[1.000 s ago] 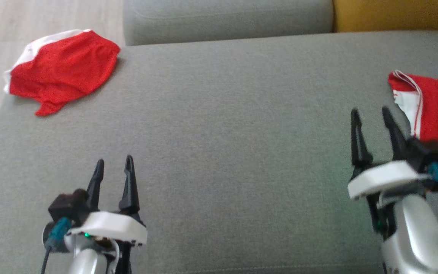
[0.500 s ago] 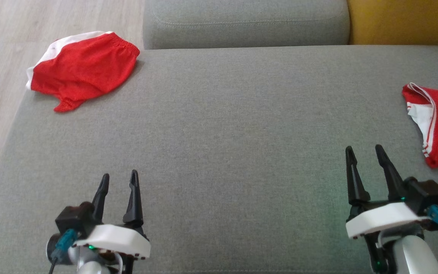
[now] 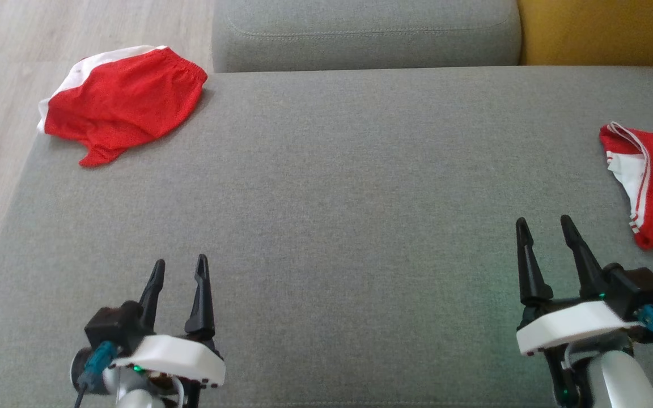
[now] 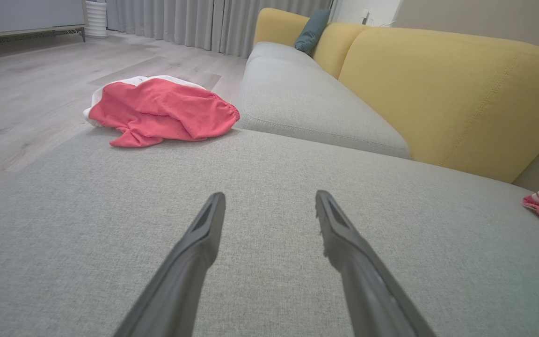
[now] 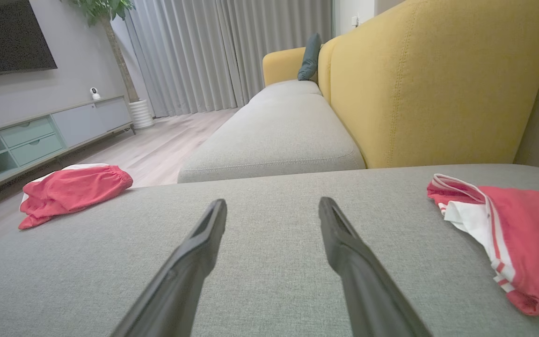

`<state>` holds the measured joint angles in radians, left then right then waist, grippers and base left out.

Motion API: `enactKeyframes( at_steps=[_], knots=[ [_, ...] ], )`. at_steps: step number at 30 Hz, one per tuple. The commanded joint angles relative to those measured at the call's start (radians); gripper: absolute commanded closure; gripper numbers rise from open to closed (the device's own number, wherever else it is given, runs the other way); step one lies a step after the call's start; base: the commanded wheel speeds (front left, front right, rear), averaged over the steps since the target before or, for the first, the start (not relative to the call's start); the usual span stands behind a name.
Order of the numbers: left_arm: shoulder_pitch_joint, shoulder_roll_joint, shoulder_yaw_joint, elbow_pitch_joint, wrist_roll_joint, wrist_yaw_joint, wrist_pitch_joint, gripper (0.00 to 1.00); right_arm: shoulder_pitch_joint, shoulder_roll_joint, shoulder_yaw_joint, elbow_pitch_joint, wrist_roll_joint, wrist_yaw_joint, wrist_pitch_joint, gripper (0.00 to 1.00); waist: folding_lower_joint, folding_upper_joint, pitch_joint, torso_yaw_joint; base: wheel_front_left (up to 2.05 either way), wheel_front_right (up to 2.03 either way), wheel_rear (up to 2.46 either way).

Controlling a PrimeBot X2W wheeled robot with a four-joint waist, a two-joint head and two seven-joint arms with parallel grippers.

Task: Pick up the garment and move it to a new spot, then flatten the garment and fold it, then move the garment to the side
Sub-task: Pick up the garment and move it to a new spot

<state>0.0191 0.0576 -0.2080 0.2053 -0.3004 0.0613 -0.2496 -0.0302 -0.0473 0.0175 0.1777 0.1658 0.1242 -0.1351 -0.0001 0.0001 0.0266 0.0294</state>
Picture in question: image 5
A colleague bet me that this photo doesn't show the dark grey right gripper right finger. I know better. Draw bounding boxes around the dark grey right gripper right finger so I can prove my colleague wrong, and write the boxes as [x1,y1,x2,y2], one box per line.
[318,197,431,337]

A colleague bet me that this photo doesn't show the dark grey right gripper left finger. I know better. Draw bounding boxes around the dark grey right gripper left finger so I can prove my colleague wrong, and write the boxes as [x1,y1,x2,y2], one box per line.
[110,199,228,337]

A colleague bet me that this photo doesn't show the red shorts with white stripe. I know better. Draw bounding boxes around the red shorts with white stripe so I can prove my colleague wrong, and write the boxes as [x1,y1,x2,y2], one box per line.
[18,163,133,230]

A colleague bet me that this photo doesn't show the red basketball jersey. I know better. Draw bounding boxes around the red basketball jersey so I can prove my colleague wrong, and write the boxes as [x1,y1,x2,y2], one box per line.
[427,174,539,316]

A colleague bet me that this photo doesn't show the grey sofa chaise seat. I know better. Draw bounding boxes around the grey sofa chaise seat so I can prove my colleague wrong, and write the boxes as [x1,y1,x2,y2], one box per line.
[0,164,539,337]

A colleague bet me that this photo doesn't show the white ribbed plant pot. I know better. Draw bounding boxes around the white ribbed plant pot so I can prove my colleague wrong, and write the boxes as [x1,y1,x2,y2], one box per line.
[128,98,154,130]

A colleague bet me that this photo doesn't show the grey sofa seat cushion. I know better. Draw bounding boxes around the grey sofa seat cushion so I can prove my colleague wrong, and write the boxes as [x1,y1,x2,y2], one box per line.
[177,80,366,184]

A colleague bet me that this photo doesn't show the grey mint television cabinet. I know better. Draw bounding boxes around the grey mint television cabinet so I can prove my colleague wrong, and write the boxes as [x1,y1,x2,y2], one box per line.
[0,95,135,199]

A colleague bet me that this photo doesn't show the yellow sofa backrest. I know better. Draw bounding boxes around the yellow sofa backrest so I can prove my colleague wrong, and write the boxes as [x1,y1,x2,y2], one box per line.
[317,0,539,169]

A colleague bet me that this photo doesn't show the green indoor tree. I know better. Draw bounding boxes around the green indoor tree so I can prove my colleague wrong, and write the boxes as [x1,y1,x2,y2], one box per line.
[66,0,140,103]

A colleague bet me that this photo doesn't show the grey pleated curtain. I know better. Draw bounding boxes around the grey pleated curtain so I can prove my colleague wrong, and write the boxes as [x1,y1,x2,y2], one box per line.
[110,0,335,117]

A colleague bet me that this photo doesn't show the yellow sofa armrest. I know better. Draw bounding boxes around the yellow sofa armrest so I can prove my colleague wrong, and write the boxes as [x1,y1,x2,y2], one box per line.
[263,47,319,87]

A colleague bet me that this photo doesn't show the teal throw pillow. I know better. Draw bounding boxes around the teal throw pillow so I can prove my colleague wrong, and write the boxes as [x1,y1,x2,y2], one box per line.
[297,33,322,81]

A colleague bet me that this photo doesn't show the black flat television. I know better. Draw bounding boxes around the black flat television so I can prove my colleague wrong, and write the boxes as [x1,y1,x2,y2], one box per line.
[0,0,58,79]

